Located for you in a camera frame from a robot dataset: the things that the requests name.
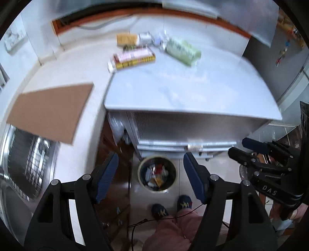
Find wire dish rack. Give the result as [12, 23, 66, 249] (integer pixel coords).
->
[7, 128, 59, 201]

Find thin black cord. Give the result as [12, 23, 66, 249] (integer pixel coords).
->
[127, 203, 205, 251]

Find silver foil pack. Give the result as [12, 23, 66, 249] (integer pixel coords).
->
[138, 32, 154, 46]

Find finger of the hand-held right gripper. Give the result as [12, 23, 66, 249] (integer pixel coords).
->
[228, 147, 293, 175]
[242, 137, 300, 158]

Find white purple packet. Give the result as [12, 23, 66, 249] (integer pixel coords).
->
[153, 30, 169, 51]

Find clear plastic bag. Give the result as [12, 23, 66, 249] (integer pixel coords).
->
[107, 112, 128, 145]

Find brown wooden cabinet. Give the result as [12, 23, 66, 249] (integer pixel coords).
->
[95, 118, 136, 249]

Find brown cardboard sheet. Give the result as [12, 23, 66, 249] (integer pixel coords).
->
[7, 83, 94, 145]

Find crinkled plastic bag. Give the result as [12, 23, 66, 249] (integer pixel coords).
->
[239, 159, 256, 180]

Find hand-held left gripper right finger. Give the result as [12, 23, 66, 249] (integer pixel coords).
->
[183, 153, 278, 251]

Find white plastic drawer unit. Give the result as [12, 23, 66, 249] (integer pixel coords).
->
[107, 110, 271, 161]

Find round trash bin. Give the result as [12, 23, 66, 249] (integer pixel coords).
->
[138, 156, 177, 193]

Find pink pants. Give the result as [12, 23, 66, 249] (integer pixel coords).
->
[142, 208, 230, 251]

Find brown wooden window frame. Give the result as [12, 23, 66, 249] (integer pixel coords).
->
[52, 7, 251, 39]

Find hanging bead ornament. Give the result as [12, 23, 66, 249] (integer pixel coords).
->
[275, 41, 290, 67]

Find yellow toothpaste box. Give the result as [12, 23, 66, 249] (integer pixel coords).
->
[116, 33, 139, 47]

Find long red yellow box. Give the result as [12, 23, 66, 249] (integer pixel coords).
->
[107, 47, 156, 73]

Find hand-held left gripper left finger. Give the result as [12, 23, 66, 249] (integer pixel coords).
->
[24, 152, 119, 251]

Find orange wooden rack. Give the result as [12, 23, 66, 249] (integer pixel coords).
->
[276, 14, 307, 41]

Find white ribbed plastic panel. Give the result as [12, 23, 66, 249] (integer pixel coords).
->
[0, 64, 10, 90]

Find pale green packet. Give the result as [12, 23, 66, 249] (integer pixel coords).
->
[165, 37, 202, 67]

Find stainless steel sink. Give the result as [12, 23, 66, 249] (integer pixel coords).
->
[0, 124, 61, 242]

